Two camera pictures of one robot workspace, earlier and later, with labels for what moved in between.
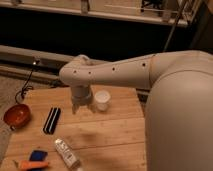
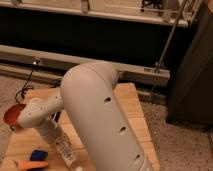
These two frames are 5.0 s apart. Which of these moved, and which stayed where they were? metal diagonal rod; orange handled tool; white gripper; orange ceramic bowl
Moved: white gripper
Stayed: metal diagonal rod; orange handled tool; orange ceramic bowl
